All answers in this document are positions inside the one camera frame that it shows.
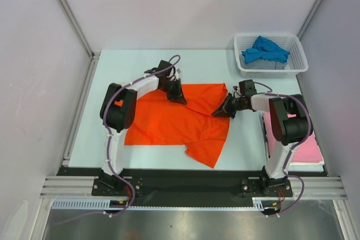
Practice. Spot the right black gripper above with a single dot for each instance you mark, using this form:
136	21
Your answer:
225	110

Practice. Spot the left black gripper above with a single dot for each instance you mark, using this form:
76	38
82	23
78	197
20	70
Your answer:
178	97

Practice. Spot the orange t shirt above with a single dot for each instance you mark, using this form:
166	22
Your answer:
159	122

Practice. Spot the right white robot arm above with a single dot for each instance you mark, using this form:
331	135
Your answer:
291	126

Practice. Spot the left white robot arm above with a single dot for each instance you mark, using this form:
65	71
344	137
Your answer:
118	112

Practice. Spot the grey t shirt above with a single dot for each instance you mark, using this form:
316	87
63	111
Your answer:
261	64

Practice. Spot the blue t shirt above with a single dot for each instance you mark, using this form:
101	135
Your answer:
265	49

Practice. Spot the white plastic basket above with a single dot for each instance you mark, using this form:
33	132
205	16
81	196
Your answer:
297	61

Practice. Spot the white folded t shirt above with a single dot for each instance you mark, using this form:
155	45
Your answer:
306	167

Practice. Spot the pink folded t shirt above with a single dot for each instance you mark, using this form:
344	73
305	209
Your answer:
308	152

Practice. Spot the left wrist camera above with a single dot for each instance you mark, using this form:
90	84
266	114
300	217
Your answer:
174	74

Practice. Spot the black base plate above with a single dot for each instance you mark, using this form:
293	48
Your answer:
183	187

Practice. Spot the left corner aluminium post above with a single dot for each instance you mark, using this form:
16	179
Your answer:
74	24

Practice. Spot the corner aluminium post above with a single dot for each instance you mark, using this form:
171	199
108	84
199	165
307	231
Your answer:
309	18
74	24

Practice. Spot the white cable duct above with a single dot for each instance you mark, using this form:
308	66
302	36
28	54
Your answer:
107	205

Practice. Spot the right corner aluminium post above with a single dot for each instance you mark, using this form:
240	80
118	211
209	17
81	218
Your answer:
309	18

